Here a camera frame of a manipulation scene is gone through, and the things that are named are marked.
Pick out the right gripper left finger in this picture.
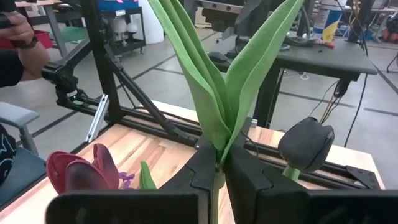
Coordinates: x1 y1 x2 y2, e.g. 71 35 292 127
157 136 218 224

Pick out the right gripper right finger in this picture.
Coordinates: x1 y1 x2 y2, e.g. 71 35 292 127
223 144 312 224

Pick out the yellow orange tulip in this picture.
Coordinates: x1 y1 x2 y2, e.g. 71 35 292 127
147 0 305 224

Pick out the dark red tulip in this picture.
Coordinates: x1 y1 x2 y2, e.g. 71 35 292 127
45 142 158 194

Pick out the person's forearm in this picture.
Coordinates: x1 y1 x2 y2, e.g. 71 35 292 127
18 40 51 82

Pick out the purple flower spray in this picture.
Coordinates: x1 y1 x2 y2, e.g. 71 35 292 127
118 171 136 190

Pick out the black computer mouse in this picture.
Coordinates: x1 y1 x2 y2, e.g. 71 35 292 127
207 51 229 63

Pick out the black wheeled cart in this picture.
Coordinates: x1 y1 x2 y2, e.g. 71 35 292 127
98 0 147 57

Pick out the white plastic bin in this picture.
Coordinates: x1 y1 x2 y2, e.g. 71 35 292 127
138 0 165 45

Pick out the grey office chair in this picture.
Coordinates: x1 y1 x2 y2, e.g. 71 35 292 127
0 101 47 208

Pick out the white blue yellow canister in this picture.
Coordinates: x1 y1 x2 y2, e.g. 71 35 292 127
312 0 343 44

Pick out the red plastic bin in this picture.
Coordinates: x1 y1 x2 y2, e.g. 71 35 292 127
0 29 53 49

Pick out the person's wristband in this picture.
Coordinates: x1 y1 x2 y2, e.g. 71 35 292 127
11 36 39 50

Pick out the person's hand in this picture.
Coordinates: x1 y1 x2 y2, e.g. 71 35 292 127
0 11 35 47

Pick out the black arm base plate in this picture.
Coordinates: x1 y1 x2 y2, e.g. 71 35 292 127
346 164 382 190

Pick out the silver metal bracket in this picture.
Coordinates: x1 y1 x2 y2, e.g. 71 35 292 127
85 93 110 144

